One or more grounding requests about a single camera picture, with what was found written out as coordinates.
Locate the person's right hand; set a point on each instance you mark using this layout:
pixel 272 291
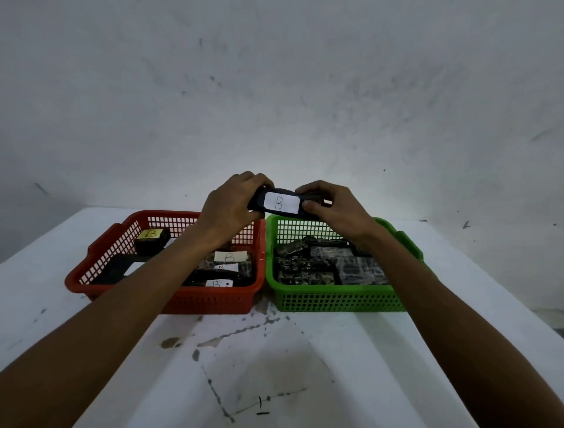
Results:
pixel 348 216

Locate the person's left hand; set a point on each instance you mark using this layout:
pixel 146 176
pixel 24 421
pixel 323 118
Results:
pixel 229 211

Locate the black packet white B label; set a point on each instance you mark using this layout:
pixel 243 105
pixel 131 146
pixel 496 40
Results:
pixel 278 203

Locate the pile of black packets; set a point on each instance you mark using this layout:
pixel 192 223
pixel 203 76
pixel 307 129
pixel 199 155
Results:
pixel 308 269

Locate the small black box yellow label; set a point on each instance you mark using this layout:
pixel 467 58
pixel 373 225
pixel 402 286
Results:
pixel 152 244

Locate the green plastic mesh basket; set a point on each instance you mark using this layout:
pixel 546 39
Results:
pixel 335 300

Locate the red plastic mesh basket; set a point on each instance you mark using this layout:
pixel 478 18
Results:
pixel 211 302

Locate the large black packet labelled B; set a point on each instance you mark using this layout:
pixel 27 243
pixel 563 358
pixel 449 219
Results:
pixel 110 271

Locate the person's right forearm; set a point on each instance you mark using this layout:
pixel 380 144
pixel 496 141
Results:
pixel 449 335

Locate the person's left forearm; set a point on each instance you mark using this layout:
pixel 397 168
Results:
pixel 97 326

